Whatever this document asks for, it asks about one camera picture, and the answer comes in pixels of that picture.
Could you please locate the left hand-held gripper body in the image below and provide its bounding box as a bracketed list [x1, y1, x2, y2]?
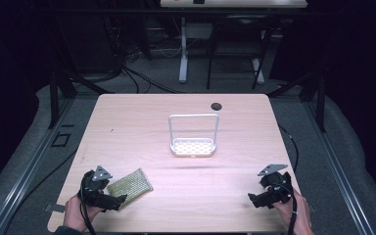
[77, 164, 116, 209]

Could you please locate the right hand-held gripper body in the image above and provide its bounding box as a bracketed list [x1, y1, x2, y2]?
[257, 164, 296, 204]

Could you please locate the olive green scouring pad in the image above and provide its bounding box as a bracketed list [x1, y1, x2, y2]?
[106, 167, 154, 208]

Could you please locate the white rack with handle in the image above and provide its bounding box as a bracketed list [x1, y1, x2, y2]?
[167, 113, 220, 159]

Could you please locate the person's left hand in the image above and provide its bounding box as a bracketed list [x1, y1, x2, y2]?
[63, 194, 106, 233]

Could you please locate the person's right hand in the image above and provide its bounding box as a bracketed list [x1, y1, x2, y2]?
[271, 188, 315, 235]

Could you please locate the grey tape strip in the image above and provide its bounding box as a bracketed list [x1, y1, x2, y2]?
[43, 203, 67, 213]

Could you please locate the black chair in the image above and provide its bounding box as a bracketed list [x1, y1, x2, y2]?
[206, 14, 273, 91]

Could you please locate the white desk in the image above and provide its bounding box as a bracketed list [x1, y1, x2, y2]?
[159, 0, 308, 85]

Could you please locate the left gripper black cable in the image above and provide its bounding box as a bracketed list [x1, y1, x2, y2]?
[78, 182, 98, 235]

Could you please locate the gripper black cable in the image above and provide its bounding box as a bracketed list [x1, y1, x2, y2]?
[78, 182, 98, 235]
[272, 183, 300, 235]

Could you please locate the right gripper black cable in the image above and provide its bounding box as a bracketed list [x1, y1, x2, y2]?
[272, 183, 300, 235]

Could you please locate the black floor cable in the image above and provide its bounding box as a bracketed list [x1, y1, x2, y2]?
[2, 148, 79, 235]
[277, 124, 300, 174]

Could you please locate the aluminium floor rail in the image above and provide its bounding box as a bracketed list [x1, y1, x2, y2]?
[302, 97, 376, 235]
[0, 97, 76, 235]

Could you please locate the black metal frame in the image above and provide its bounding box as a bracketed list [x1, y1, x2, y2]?
[266, 68, 328, 133]
[46, 70, 116, 130]

